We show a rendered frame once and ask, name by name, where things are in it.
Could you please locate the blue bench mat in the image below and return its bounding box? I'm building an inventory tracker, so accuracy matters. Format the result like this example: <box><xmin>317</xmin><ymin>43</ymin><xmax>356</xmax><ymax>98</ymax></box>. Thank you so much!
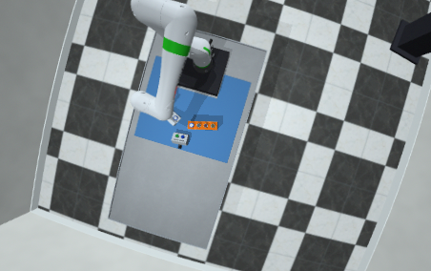
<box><xmin>134</xmin><ymin>56</ymin><xmax>251</xmax><ymax>163</ymax></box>

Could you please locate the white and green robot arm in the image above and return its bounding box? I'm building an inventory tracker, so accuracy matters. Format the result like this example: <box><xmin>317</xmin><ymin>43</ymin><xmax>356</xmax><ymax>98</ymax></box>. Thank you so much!
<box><xmin>131</xmin><ymin>0</ymin><xmax>216</xmax><ymax>121</ymax></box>

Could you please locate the orange tube rack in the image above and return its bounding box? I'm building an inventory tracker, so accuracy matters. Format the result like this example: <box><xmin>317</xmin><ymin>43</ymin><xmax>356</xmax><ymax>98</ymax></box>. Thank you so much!
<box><xmin>188</xmin><ymin>121</ymin><xmax>217</xmax><ymax>130</ymax></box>

